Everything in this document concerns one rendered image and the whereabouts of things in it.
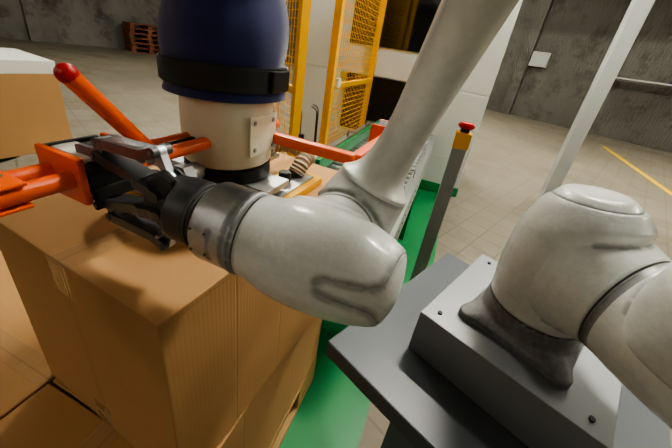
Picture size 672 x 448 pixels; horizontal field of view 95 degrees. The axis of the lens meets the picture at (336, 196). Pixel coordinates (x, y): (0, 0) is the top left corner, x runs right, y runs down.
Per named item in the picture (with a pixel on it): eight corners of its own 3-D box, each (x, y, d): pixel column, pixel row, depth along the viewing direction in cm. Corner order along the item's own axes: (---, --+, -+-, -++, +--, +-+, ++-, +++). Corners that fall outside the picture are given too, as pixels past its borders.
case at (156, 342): (243, 243, 116) (244, 141, 99) (337, 286, 102) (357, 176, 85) (51, 373, 66) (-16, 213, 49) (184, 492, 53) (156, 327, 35)
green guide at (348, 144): (371, 125, 326) (373, 116, 322) (381, 127, 323) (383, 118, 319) (302, 168, 189) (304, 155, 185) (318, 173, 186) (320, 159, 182)
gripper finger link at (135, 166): (156, 206, 34) (157, 195, 33) (82, 160, 36) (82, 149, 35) (184, 193, 37) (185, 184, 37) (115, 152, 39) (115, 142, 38)
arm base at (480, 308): (598, 322, 59) (613, 301, 57) (566, 395, 45) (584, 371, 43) (503, 269, 71) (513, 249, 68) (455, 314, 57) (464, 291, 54)
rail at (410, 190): (426, 152, 316) (431, 134, 307) (431, 154, 314) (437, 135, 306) (359, 300, 118) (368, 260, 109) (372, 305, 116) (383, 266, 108)
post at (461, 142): (404, 295, 182) (456, 129, 138) (415, 299, 180) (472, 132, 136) (401, 303, 176) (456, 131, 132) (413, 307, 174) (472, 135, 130)
